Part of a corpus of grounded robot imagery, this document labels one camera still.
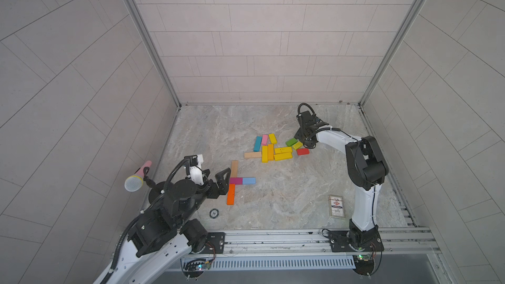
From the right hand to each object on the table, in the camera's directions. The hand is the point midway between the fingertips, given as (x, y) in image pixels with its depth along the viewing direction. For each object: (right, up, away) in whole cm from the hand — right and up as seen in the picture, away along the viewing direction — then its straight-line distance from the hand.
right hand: (299, 136), depth 102 cm
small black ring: (-39, -29, -23) cm, 54 cm away
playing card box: (+11, -26, -23) cm, 37 cm away
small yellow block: (-14, -2, -2) cm, 14 cm away
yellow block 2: (-9, -6, -5) cm, 12 cm away
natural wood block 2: (-24, -8, -8) cm, 26 cm away
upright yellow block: (-18, -8, -7) cm, 21 cm away
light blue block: (-25, -19, -15) cm, 35 cm away
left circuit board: (-42, -41, -36) cm, 69 cm away
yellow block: (-2, -4, -4) cm, 6 cm away
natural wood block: (-32, -14, -12) cm, 37 cm away
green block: (-4, -3, -3) cm, 6 cm away
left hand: (-32, -9, -35) cm, 48 cm away
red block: (+1, -7, -5) cm, 9 cm away
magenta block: (-31, -19, -14) cm, 39 cm away
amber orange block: (-15, -7, -7) cm, 18 cm away
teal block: (-22, -4, -3) cm, 22 cm away
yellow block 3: (-9, -9, -7) cm, 15 cm away
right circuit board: (+17, -43, -33) cm, 56 cm away
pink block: (-18, -2, -2) cm, 18 cm away
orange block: (-33, -23, -19) cm, 44 cm away
